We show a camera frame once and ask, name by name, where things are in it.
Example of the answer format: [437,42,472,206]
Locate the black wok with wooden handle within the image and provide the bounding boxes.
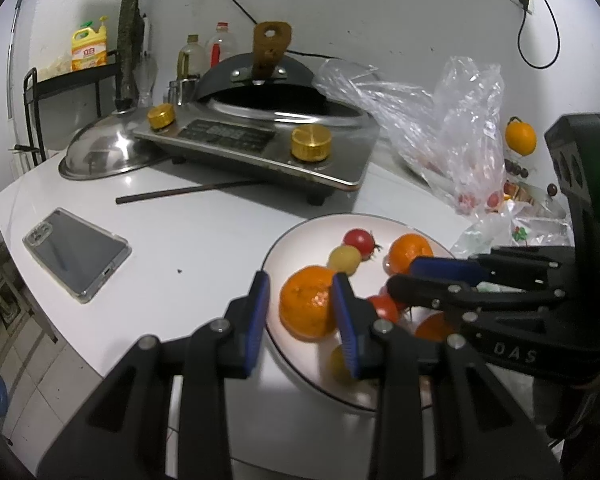
[195,21,376,126]

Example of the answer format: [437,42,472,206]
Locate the small steel cup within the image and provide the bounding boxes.
[167,77,201,106]

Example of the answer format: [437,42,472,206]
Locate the printed plastic bag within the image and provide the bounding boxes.
[450,200,576,261]

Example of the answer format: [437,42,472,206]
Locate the steel induction cooker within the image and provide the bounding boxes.
[132,100,381,206]

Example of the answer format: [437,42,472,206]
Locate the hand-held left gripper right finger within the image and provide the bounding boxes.
[330,272,566,480]

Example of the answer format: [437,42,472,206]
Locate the white wall pipe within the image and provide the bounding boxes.
[7,0,31,121]

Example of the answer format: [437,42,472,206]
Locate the orange tangerine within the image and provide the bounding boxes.
[414,312,458,343]
[387,233,436,276]
[279,266,341,343]

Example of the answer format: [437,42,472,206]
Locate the clear plastic bag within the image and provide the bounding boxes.
[314,55,508,221]

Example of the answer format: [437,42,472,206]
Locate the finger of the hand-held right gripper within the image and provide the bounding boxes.
[386,275,569,322]
[411,245,577,291]

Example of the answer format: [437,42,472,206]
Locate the white plate with dark rim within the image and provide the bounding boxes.
[260,214,461,413]

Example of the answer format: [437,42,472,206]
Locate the steel pot lid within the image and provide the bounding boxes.
[59,110,168,181]

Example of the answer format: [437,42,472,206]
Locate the black metal rack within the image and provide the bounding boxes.
[22,49,123,166]

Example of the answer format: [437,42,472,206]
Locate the black umbrella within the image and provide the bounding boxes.
[137,0,160,108]

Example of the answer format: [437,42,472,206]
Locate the orange peels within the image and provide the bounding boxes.
[502,180,536,206]

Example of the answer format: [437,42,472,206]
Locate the smartphone in clear case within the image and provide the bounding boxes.
[22,207,132,304]

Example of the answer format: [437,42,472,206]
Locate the orange with stem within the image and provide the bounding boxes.
[504,116,537,157]

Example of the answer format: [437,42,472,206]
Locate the cluster of dark dates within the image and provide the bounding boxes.
[504,159,559,197]

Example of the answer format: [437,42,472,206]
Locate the yellow detergent bottle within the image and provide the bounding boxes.
[71,15,110,73]

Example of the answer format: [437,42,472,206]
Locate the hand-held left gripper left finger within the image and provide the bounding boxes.
[35,270,272,480]

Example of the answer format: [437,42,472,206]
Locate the dark chopstick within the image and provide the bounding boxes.
[116,180,261,206]

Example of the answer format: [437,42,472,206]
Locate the red-capped clear bottle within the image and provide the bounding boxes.
[205,21,238,68]

